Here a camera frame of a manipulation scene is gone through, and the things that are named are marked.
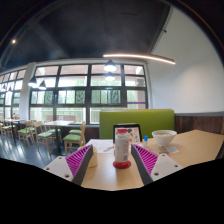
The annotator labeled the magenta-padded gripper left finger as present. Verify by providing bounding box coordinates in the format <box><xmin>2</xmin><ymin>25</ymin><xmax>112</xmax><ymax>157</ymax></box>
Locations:
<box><xmin>43</xmin><ymin>143</ymin><xmax>95</xmax><ymax>187</ymax></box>

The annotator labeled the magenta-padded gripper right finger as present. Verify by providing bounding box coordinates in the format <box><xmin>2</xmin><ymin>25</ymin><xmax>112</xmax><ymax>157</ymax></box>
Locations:
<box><xmin>130</xmin><ymin>143</ymin><xmax>184</xmax><ymax>187</ymax></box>

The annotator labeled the clear red-capped drink bottle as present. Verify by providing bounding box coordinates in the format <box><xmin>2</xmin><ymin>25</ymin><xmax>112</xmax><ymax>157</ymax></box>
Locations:
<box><xmin>113</xmin><ymin>128</ymin><xmax>131</xmax><ymax>164</ymax></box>

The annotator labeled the white napkin wrapper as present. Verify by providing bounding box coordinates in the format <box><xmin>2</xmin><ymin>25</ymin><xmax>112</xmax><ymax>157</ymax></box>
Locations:
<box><xmin>164</xmin><ymin>145</ymin><xmax>180</xmax><ymax>155</ymax></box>

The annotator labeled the white ceramic bowl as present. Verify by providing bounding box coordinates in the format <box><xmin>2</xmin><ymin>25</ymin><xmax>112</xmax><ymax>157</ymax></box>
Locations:
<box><xmin>151</xmin><ymin>129</ymin><xmax>178</xmax><ymax>148</ymax></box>

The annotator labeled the group of green-seated wooden chairs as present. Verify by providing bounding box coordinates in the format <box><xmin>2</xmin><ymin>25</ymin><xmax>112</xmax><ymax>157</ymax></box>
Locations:
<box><xmin>0</xmin><ymin>119</ymin><xmax>87</xmax><ymax>156</ymax></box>

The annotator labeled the flat round red coaster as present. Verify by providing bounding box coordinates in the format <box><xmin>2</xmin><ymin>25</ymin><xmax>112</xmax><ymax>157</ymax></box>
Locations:
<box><xmin>112</xmin><ymin>160</ymin><xmax>133</xmax><ymax>170</ymax></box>

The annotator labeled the black-framed table sign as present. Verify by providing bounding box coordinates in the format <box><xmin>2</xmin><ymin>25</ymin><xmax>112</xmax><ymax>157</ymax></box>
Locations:
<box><xmin>112</xmin><ymin>123</ymin><xmax>144</xmax><ymax>145</ymax></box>

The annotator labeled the white paper sheet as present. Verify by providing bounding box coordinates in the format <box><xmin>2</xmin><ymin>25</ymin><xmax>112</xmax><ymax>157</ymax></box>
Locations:
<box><xmin>85</xmin><ymin>138</ymin><xmax>116</xmax><ymax>155</ymax></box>

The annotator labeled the wooden dining table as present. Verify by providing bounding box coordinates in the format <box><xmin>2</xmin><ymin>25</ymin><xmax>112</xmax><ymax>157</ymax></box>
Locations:
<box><xmin>42</xmin><ymin>120</ymin><xmax>76</xmax><ymax>154</ymax></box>

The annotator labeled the green upholstered booth bench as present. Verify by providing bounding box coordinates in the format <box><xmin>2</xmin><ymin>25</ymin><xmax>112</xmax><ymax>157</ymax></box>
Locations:
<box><xmin>98</xmin><ymin>108</ymin><xmax>176</xmax><ymax>140</ymax></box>

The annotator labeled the group of pendant ceiling lamps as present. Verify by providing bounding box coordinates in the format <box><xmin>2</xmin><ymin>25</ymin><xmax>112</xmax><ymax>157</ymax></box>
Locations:
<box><xmin>28</xmin><ymin>59</ymin><xmax>118</xmax><ymax>91</ymax></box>

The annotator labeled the curved linear ceiling light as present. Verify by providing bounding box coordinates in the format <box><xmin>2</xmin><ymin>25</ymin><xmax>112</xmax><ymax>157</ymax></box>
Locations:
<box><xmin>102</xmin><ymin>52</ymin><xmax>177</xmax><ymax>66</ymax></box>

